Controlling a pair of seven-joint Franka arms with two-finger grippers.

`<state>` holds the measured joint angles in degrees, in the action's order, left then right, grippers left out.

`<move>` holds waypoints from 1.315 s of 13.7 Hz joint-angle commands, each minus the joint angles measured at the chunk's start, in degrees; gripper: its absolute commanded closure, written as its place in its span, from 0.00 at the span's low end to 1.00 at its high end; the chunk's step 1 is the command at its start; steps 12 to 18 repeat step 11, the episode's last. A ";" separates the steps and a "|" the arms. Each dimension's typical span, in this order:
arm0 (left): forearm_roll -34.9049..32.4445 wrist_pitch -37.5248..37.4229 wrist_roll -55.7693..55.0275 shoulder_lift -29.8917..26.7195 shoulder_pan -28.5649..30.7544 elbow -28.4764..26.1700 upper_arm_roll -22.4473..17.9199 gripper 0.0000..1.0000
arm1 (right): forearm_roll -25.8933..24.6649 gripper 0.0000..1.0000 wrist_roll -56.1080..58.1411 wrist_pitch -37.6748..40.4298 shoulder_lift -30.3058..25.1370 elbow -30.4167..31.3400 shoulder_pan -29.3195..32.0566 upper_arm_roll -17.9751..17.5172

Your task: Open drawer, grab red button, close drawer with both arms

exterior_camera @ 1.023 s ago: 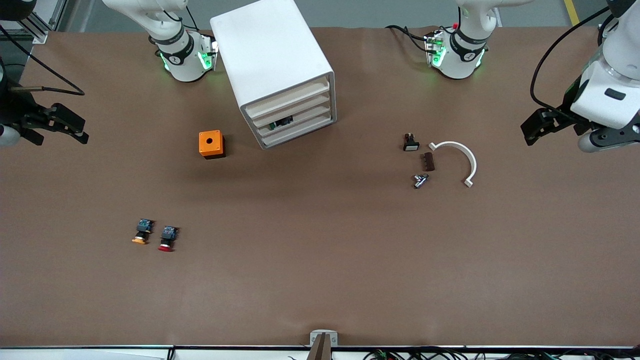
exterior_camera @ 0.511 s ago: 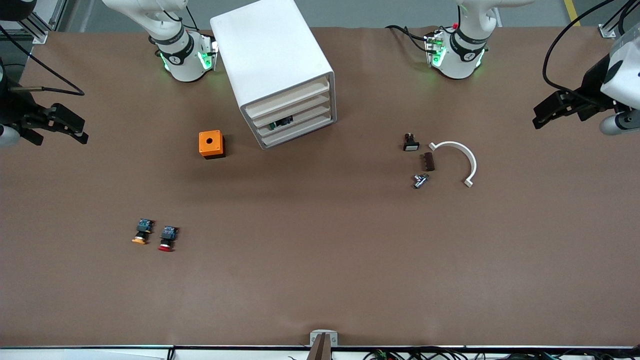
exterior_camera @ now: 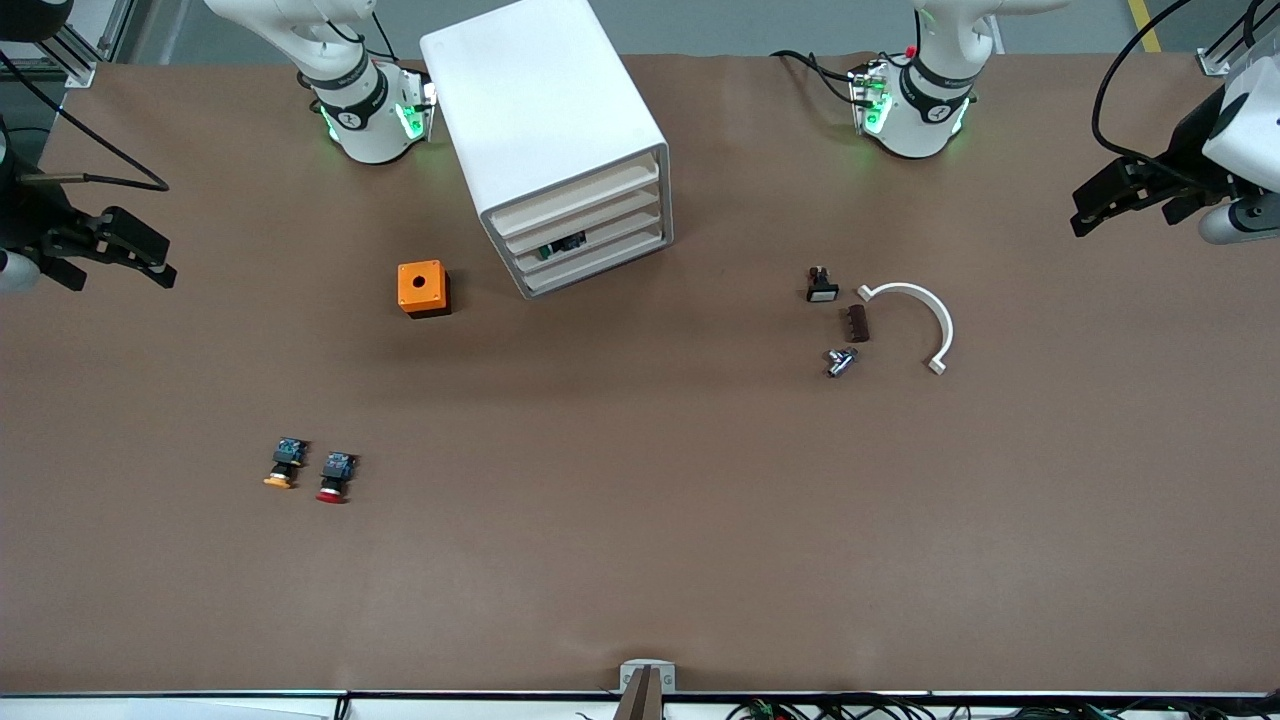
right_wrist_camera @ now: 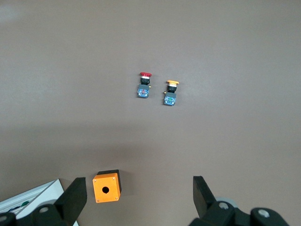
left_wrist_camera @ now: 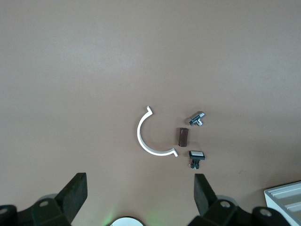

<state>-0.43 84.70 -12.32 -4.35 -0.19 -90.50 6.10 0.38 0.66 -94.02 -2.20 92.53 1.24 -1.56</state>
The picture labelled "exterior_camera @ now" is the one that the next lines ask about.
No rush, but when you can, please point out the red push button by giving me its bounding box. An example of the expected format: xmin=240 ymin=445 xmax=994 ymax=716
xmin=316 ymin=452 xmax=359 ymax=504

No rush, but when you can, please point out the orange push button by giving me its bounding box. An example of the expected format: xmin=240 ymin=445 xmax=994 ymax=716
xmin=263 ymin=437 xmax=311 ymax=491

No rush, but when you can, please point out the white drawer cabinet housing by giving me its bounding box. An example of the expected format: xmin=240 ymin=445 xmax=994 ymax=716
xmin=420 ymin=0 xmax=673 ymax=301

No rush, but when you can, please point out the white plain drawer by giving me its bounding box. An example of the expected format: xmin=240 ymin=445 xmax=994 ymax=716
xmin=520 ymin=230 xmax=669 ymax=299
xmin=490 ymin=152 xmax=663 ymax=239

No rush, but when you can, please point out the white drawer with green button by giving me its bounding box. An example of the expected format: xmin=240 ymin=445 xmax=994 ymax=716
xmin=512 ymin=208 xmax=666 ymax=279

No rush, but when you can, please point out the brown table cover mat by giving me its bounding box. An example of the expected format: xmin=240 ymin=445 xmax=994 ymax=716
xmin=0 ymin=52 xmax=1280 ymax=696

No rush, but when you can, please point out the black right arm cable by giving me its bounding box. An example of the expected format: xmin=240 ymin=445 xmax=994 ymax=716
xmin=0 ymin=50 xmax=169 ymax=193

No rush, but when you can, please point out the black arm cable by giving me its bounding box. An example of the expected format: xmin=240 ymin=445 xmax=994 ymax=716
xmin=0 ymin=50 xmax=169 ymax=193
xmin=1092 ymin=0 xmax=1241 ymax=186

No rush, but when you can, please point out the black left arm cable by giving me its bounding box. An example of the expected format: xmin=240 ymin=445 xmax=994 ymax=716
xmin=1092 ymin=0 xmax=1241 ymax=186

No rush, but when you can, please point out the aluminium frame profile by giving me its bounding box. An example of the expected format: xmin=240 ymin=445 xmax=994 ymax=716
xmin=60 ymin=0 xmax=136 ymax=89
xmin=1197 ymin=0 xmax=1280 ymax=77

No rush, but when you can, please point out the white curved bracket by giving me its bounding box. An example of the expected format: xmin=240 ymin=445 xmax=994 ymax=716
xmin=857 ymin=282 xmax=955 ymax=376

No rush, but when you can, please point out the orange button enclosure box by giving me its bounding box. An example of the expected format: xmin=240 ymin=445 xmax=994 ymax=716
xmin=397 ymin=260 xmax=452 ymax=320

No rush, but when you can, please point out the black base cable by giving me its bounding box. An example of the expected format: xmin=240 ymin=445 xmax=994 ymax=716
xmin=770 ymin=50 xmax=863 ymax=106

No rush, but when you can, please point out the white table edge rail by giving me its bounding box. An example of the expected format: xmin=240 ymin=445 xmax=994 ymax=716
xmin=0 ymin=690 xmax=1280 ymax=720

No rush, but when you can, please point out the black cable bundle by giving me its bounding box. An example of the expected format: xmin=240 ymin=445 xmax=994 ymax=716
xmin=575 ymin=695 xmax=1280 ymax=720

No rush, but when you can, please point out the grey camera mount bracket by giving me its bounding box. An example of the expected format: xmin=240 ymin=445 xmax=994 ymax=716
xmin=620 ymin=660 xmax=678 ymax=720

